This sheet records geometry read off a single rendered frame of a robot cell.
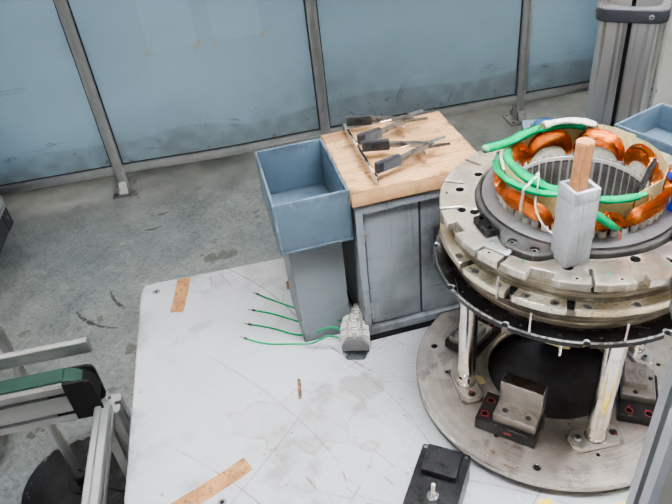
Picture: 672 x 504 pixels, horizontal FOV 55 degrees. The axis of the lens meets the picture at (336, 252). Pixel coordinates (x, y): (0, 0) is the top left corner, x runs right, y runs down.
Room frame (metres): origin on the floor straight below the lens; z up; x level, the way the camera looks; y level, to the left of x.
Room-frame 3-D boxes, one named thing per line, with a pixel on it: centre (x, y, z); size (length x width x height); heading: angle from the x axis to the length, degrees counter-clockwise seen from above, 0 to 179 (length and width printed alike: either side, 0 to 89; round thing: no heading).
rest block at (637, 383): (0.56, -0.38, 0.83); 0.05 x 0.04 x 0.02; 157
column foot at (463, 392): (0.61, -0.16, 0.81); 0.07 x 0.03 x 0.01; 6
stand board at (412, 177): (0.85, -0.11, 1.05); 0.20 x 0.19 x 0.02; 100
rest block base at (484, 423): (0.53, -0.20, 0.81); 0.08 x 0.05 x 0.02; 55
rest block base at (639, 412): (0.55, -0.38, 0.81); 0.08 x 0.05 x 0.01; 157
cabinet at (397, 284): (0.85, -0.11, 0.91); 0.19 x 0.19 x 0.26; 10
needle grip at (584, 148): (0.51, -0.24, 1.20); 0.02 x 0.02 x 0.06
